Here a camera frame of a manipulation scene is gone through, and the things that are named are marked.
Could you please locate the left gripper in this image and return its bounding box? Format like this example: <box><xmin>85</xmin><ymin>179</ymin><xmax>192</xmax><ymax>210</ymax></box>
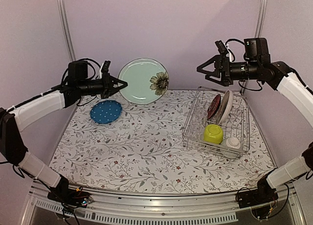
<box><xmin>78</xmin><ymin>72</ymin><xmax>128</xmax><ymax>98</ymax></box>

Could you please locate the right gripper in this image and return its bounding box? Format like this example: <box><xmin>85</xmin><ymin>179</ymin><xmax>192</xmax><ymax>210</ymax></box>
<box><xmin>197</xmin><ymin>54</ymin><xmax>260</xmax><ymax>87</ymax></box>

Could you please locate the pale green flower plate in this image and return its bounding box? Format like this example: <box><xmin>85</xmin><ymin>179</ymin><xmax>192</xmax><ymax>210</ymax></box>
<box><xmin>118</xmin><ymin>58</ymin><xmax>169</xmax><ymax>105</ymax></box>

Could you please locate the blue polka dot plate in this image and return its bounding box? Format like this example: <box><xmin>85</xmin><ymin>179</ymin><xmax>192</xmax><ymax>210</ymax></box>
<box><xmin>90</xmin><ymin>100</ymin><xmax>122</xmax><ymax>124</ymax></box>

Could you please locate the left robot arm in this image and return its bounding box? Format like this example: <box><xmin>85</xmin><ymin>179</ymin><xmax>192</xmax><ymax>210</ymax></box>
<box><xmin>0</xmin><ymin>73</ymin><xmax>128</xmax><ymax>203</ymax></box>

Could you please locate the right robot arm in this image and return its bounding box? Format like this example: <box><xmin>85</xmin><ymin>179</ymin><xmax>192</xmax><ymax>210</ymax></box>
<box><xmin>197</xmin><ymin>55</ymin><xmax>313</xmax><ymax>203</ymax></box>

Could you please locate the dark red patterned plate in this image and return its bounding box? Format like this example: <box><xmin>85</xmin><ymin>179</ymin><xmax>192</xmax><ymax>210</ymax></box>
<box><xmin>207</xmin><ymin>94</ymin><xmax>221</xmax><ymax>120</ymax></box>

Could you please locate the white cream plate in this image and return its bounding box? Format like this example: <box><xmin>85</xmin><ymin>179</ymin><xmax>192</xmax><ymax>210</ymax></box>
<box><xmin>216</xmin><ymin>90</ymin><xmax>234</xmax><ymax>125</ymax></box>

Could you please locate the lime green bowl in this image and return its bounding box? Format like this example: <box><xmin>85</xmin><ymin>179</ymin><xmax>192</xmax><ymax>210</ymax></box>
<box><xmin>203</xmin><ymin>124</ymin><xmax>224</xmax><ymax>144</ymax></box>

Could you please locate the floral tablecloth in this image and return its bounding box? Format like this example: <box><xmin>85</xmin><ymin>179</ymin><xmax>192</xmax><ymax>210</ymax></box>
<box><xmin>49</xmin><ymin>89</ymin><xmax>276</xmax><ymax>194</ymax></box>

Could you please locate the white small bowl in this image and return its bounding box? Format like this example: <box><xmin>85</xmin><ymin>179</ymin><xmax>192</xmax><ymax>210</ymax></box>
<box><xmin>221</xmin><ymin>137</ymin><xmax>243</xmax><ymax>153</ymax></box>

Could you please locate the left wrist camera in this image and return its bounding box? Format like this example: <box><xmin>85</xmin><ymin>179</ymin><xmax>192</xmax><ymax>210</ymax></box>
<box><xmin>68</xmin><ymin>60</ymin><xmax>88</xmax><ymax>81</ymax></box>

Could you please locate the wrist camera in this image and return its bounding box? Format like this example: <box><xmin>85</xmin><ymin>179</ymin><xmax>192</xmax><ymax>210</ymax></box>
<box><xmin>68</xmin><ymin>60</ymin><xmax>88</xmax><ymax>81</ymax></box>
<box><xmin>244</xmin><ymin>38</ymin><xmax>270</xmax><ymax>61</ymax></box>

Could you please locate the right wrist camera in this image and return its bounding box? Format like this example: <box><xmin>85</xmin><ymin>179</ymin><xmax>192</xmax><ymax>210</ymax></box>
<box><xmin>244</xmin><ymin>38</ymin><xmax>270</xmax><ymax>61</ymax></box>

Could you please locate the wire dish rack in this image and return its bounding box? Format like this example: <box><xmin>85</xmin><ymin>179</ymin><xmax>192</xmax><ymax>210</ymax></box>
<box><xmin>182</xmin><ymin>87</ymin><xmax>250</xmax><ymax>159</ymax></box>

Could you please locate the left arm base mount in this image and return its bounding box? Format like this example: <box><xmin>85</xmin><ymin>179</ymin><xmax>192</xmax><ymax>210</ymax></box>
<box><xmin>47</xmin><ymin>175</ymin><xmax>93</xmax><ymax>208</ymax></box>

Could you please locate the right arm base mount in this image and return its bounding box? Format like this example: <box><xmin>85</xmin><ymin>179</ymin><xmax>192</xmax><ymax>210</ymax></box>
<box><xmin>235</xmin><ymin>180</ymin><xmax>278</xmax><ymax>220</ymax></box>

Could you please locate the front aluminium rail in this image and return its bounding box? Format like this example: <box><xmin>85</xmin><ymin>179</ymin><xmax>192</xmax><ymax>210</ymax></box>
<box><xmin>21</xmin><ymin>182</ymin><xmax>306</xmax><ymax>225</ymax></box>

